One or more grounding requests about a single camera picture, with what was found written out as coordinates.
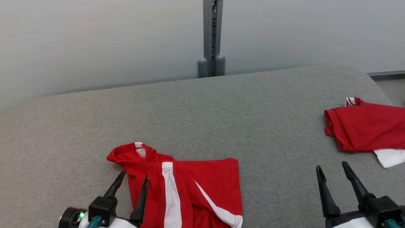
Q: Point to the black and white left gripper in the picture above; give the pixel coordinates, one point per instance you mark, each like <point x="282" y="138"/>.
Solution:
<point x="102" y="207"/>

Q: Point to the black round module green light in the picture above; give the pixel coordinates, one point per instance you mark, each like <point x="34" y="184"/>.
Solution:
<point x="69" y="218"/>

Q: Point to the grey metal wall post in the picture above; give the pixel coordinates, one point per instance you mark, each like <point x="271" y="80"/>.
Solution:
<point x="207" y="28"/>

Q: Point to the red and white basketball jersey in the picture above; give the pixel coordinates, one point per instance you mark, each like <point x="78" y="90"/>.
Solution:
<point x="364" y="126"/>

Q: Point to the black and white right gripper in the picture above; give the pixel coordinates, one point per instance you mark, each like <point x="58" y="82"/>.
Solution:
<point x="379" y="210"/>

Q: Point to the grey cylindrical post foot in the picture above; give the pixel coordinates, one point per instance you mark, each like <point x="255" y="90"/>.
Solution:
<point x="202" y="67"/>
<point x="220" y="65"/>

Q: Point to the red white striped shirt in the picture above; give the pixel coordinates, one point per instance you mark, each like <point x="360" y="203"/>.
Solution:
<point x="215" y="180"/>

